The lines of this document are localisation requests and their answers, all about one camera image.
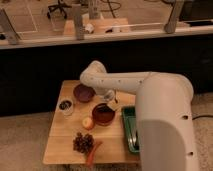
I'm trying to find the wooden board on ledge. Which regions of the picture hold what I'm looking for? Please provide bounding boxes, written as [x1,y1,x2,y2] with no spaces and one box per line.
[63,18,131,36]

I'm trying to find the black office chair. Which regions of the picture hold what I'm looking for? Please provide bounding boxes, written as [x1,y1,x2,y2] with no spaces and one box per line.
[47,0,70,19]

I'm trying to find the white object on ledge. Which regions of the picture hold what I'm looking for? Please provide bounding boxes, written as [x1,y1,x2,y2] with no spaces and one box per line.
[84,23,95,34]

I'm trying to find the wooden table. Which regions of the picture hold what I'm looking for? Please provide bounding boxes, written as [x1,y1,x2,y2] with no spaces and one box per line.
[43,80,139,164]

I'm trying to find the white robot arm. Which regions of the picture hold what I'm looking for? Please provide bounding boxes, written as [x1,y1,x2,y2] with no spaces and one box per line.
[80,61,200,171]

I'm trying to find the red bowl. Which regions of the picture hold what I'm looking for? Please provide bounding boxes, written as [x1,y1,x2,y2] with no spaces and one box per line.
[92,103,115,126]

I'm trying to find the bunch of dark grapes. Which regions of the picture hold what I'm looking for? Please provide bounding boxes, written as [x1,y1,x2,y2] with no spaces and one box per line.
[73,132,94,154]

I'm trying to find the grey post middle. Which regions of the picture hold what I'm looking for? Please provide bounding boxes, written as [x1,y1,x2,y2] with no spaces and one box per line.
[72,4,84,40]

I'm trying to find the orange carrot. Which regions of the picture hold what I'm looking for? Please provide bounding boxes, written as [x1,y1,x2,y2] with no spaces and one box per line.
[86,141,103,167]

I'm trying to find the small white cup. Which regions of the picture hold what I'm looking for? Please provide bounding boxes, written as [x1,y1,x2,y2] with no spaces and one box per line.
[59,100,73,116]

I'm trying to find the grey post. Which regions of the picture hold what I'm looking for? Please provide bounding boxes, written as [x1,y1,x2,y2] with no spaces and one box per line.
[0,9,19,45]
[72,4,84,40]
[164,0,185,34]

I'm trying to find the purple bowl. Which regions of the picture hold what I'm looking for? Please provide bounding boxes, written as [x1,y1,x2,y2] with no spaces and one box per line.
[73,84,95,103]

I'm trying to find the green plastic tray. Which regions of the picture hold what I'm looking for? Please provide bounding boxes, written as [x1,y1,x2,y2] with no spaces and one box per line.
[121,106,140,154]

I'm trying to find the grey post left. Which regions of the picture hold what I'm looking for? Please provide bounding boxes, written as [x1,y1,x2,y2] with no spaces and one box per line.
[0,9,19,45]

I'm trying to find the translucent grey gripper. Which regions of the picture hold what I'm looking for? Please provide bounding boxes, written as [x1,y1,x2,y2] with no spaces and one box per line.
[100,90,118,110]

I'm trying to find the yellow round fruit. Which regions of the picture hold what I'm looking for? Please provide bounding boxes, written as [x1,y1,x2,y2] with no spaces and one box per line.
[82,117,95,130]

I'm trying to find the grey post right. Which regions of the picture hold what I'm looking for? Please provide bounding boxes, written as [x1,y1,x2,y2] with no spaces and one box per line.
[164,0,185,34]

